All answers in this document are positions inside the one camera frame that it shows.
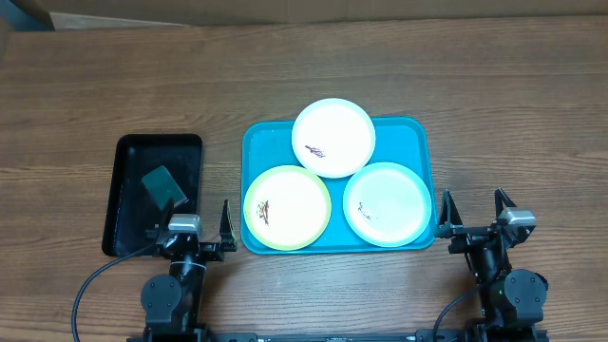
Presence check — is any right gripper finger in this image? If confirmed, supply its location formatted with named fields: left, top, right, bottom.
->
left=438, top=189, right=464, bottom=229
left=494, top=187, right=516, bottom=218

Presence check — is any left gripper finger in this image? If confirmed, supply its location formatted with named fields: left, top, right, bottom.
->
left=219, top=199, right=238, bottom=252
left=161, top=198, right=175, bottom=229

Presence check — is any green and pink sponge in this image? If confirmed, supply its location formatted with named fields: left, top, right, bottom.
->
left=142, top=165, right=187, bottom=209

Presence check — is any yellow-green plate with stain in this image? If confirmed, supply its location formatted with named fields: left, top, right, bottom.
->
left=243, top=165, right=332, bottom=252

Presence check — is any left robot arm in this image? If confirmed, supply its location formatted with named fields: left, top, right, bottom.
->
left=141, top=200, right=238, bottom=341

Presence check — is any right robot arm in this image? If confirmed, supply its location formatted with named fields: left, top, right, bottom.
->
left=431, top=188, right=549, bottom=341

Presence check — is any black rectangular tray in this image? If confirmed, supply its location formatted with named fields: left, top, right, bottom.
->
left=102, top=134, right=203, bottom=257

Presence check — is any teal plastic serving tray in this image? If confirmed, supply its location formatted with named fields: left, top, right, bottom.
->
left=240, top=117, right=437, bottom=255

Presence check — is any light blue plate with stain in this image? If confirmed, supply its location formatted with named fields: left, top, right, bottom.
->
left=343, top=162, right=432, bottom=248

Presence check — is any white plate with stain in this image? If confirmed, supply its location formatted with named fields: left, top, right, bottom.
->
left=292, top=98, right=376, bottom=179

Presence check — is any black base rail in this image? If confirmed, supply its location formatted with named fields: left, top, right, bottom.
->
left=125, top=328, right=550, bottom=342

